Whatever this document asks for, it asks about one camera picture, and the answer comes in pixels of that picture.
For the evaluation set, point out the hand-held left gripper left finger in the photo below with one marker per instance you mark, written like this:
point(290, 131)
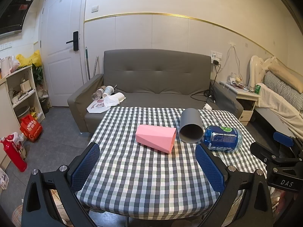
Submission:
point(85, 167)

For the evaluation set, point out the white power adapter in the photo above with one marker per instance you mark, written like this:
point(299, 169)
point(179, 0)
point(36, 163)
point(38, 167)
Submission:
point(207, 106)

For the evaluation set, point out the grey cup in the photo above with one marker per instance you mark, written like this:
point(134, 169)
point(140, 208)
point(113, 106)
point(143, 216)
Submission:
point(189, 118)

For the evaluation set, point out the grey sofa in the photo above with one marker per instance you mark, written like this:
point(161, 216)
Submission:
point(153, 75)

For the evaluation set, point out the black range hood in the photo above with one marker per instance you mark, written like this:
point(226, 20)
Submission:
point(14, 14)

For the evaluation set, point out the green potted plant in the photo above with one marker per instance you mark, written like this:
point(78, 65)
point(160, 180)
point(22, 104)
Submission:
point(38, 74)

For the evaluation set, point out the white wall socket strip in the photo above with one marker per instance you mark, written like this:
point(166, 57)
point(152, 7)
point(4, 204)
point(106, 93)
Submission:
point(6, 46)

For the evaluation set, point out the checkered tablecloth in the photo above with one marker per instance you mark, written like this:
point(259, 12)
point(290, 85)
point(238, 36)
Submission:
point(142, 170)

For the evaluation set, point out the white light switch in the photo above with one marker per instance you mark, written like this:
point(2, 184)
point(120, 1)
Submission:
point(94, 8)

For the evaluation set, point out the white door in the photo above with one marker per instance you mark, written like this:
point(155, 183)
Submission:
point(59, 28)

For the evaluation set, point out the yellow plastic bag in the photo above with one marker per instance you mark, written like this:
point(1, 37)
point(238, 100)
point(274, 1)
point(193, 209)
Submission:
point(34, 58)

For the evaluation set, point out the cream nightstand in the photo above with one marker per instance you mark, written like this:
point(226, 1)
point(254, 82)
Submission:
point(246, 97)

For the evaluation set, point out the black plug charger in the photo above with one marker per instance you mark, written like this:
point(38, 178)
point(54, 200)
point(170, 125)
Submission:
point(216, 62)

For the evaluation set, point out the red gift bag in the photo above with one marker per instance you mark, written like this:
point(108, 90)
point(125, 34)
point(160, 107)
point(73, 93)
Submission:
point(30, 128)

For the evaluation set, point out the cream open shelf unit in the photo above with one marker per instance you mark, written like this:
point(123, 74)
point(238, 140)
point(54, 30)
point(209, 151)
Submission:
point(28, 72)

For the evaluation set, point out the pink faceted cup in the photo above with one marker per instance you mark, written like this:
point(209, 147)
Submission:
point(153, 138)

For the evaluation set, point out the red fire extinguisher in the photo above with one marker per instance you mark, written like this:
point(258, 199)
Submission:
point(14, 155)

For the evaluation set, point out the paper cup with straw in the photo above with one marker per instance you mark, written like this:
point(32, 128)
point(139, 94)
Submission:
point(109, 91)

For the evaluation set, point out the white electric kettle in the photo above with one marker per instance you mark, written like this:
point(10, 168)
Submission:
point(6, 66)

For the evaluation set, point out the cream bed headboard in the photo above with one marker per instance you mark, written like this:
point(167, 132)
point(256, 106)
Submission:
point(256, 65)

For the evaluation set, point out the blue plastic bottle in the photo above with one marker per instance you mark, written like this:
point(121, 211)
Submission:
point(222, 138)

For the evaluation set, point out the striped pillow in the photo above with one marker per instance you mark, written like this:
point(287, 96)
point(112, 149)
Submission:
point(281, 87)

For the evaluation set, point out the white wall outlet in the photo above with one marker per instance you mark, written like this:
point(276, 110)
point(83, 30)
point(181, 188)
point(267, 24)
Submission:
point(216, 55)

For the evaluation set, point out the green drink can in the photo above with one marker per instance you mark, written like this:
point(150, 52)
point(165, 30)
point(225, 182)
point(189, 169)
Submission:
point(257, 89)

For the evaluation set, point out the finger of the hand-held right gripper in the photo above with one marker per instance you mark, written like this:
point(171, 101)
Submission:
point(260, 151)
point(283, 139)

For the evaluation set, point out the beige pillow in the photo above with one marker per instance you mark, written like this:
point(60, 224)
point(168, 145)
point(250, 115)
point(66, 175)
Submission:
point(286, 76)

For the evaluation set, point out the printed paper bag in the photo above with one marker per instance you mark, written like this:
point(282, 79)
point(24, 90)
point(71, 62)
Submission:
point(95, 106)

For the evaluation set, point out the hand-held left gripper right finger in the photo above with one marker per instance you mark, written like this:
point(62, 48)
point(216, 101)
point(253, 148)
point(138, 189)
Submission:
point(209, 170)

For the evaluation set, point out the paper cups on sofa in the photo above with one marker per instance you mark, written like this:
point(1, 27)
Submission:
point(97, 94)

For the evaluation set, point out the bed with pillows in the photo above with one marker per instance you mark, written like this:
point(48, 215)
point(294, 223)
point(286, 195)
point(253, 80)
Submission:
point(277, 106)

